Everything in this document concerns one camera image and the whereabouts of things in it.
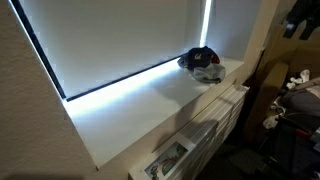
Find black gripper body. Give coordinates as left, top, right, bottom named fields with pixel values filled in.
left=285, top=0, right=320, bottom=26

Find white mesh cap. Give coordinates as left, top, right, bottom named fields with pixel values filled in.
left=192, top=63, right=227, bottom=85

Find maroon cap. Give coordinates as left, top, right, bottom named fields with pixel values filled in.
left=210, top=53, right=221, bottom=65

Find navy cap with yellow brim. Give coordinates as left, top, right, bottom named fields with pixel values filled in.
left=184, top=45, right=216, bottom=71

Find light blue cap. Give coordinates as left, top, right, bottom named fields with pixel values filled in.
left=176, top=55, right=190, bottom=70

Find white crumpled socks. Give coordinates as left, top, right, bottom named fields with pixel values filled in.
left=285, top=68, right=311, bottom=90

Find grey clothes pile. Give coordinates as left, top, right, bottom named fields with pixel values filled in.
left=279, top=77, right=320, bottom=118

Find tan cardboard sheet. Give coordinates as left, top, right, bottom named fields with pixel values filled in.
left=244, top=61, right=290, bottom=142

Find white crumpled cloth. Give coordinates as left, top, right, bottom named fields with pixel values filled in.
left=262, top=114, right=280, bottom=130

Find black blind bottom bar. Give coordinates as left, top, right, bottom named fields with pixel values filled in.
left=65, top=53, right=188, bottom=103

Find white roller blind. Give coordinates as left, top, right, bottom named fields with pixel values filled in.
left=18, top=0, right=206, bottom=100

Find framed colourful picture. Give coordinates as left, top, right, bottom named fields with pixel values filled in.
left=127, top=132, right=198, bottom=180

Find black window side channel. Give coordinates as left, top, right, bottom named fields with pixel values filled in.
left=9, top=0, right=68, bottom=100

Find black cart with red handle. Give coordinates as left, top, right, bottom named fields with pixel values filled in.
left=266, top=114, right=320, bottom=180

